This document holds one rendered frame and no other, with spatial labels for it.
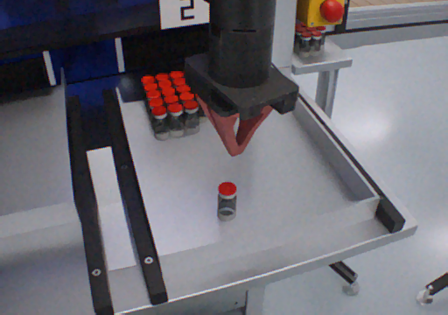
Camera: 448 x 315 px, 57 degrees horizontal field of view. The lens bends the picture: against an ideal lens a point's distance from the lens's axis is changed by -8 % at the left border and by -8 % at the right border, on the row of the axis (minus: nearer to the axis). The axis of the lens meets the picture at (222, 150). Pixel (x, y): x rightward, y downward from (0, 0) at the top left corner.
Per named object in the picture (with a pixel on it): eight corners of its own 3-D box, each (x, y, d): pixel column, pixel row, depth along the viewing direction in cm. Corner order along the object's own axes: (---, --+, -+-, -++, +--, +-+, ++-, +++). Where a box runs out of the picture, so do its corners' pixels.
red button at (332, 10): (314, 17, 76) (316, -4, 73) (333, 16, 77) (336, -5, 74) (325, 25, 73) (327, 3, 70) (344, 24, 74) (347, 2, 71)
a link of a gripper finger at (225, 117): (236, 121, 52) (240, 48, 46) (275, 155, 47) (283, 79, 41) (185, 140, 49) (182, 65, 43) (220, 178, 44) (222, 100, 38)
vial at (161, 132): (153, 133, 65) (150, 107, 62) (167, 130, 65) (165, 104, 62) (156, 142, 63) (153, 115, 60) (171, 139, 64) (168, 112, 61)
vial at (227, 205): (214, 211, 53) (214, 185, 50) (232, 206, 53) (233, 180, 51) (220, 224, 51) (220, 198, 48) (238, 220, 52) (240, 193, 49)
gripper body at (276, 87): (236, 58, 47) (239, -7, 42) (299, 104, 40) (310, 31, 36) (183, 74, 44) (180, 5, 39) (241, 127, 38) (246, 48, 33)
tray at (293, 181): (118, 105, 71) (115, 87, 69) (268, 80, 77) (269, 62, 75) (162, 276, 46) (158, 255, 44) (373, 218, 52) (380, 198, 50)
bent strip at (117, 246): (94, 185, 56) (86, 150, 53) (117, 181, 57) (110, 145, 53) (108, 271, 46) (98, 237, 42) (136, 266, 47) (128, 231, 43)
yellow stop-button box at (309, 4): (290, 13, 81) (292, -23, 76) (322, 10, 83) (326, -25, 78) (308, 29, 75) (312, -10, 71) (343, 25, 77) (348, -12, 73)
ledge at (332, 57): (265, 44, 92) (265, 36, 91) (318, 38, 95) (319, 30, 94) (294, 75, 82) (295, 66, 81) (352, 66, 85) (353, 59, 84)
